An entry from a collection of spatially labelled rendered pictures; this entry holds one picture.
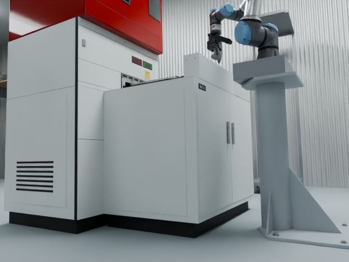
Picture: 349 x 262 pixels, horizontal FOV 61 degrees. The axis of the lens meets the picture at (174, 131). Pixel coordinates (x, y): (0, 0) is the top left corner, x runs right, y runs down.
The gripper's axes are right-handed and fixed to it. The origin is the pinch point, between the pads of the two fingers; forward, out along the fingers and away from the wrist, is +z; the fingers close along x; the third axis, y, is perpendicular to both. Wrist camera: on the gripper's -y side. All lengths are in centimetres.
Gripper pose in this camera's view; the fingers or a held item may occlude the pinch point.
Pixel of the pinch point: (219, 61)
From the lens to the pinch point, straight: 202.8
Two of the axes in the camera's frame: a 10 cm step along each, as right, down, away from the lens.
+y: -8.6, 0.6, 5.1
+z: 0.2, 10.0, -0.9
